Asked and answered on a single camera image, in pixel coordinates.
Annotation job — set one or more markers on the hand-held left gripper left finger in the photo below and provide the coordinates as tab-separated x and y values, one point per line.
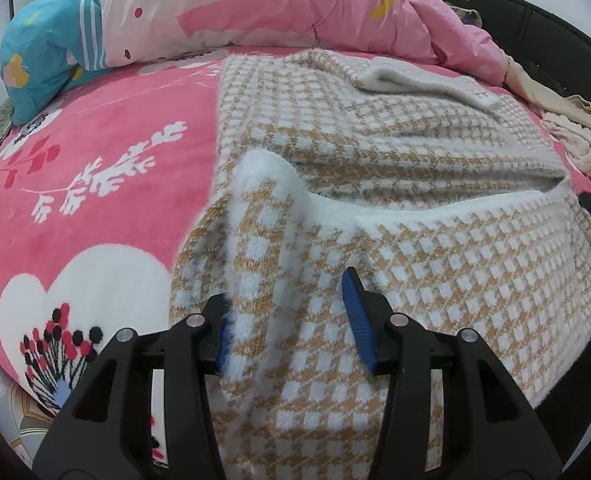
224	347

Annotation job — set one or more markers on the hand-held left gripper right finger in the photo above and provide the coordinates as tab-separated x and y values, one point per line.
358	317

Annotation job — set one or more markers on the tan white checkered sweater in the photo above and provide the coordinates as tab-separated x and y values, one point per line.
425	200

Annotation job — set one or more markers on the cream fringed cloth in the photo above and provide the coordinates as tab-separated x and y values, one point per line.
583	142

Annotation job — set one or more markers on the beige garment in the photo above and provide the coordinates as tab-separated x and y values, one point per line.
535	90

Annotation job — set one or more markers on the black bed headboard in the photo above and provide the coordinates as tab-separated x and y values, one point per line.
550	35

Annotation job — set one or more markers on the pink floral blanket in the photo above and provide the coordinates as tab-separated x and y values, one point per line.
115	135

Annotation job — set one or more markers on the pink teal printed quilt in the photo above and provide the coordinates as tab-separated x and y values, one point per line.
255	5

